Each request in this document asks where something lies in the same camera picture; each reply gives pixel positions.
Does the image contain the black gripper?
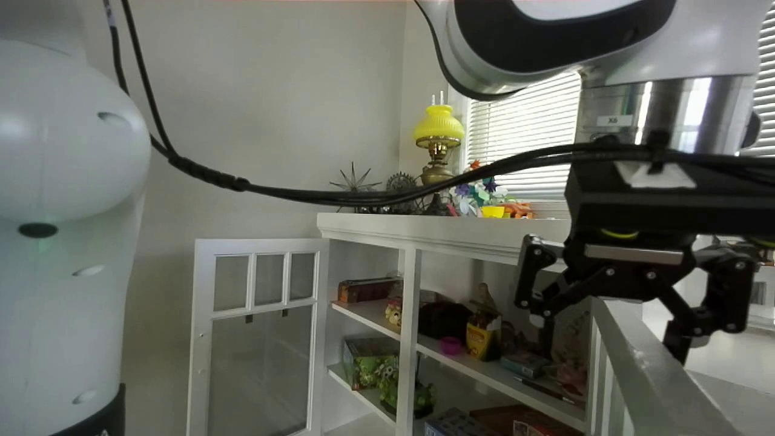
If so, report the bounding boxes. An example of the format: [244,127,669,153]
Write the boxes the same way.
[513,147,775,364]

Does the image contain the white glass cabinet door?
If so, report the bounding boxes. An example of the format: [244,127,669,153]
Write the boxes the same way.
[587,298,742,436]

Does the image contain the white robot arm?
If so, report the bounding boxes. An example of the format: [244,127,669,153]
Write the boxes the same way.
[0,0,774,436]

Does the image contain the white built-in cabinet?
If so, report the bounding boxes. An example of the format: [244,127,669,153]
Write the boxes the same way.
[317,213,587,436]

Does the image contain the white left open cabinet door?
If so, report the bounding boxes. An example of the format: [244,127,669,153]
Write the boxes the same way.
[184,236,327,436]

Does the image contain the yellow crayon box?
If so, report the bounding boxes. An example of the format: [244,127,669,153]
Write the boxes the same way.
[465,316,502,360]

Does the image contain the colourful toy pile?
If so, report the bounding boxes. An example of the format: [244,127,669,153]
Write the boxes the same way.
[447,177,536,218]

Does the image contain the white window blinds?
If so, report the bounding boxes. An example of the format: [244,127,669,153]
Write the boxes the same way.
[462,15,775,193]

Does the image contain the yellow shade brass lamp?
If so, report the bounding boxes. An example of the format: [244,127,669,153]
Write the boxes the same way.
[415,103,465,183]

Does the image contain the green toy on shelf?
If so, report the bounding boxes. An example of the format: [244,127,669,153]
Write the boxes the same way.
[341,336,399,412]

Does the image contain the spiky metal star ornament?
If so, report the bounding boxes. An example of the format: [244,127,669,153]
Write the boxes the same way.
[334,164,379,193]

